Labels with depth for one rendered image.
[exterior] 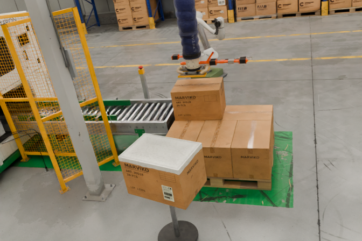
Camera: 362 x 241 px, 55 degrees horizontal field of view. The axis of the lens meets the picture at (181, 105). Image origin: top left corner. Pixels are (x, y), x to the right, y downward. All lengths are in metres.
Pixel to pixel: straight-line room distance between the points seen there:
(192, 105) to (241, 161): 0.95
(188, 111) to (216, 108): 0.35
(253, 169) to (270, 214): 0.49
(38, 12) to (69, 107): 0.98
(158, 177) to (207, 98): 1.59
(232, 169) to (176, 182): 1.23
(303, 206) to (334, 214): 0.29
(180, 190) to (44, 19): 2.00
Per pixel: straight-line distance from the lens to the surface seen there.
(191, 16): 3.99
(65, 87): 3.72
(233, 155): 3.79
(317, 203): 3.90
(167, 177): 2.82
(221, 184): 4.06
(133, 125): 4.50
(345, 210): 3.87
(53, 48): 3.62
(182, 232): 3.62
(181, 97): 4.24
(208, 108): 4.24
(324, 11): 11.06
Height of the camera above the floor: 2.60
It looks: 25 degrees down
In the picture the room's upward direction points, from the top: 10 degrees counter-clockwise
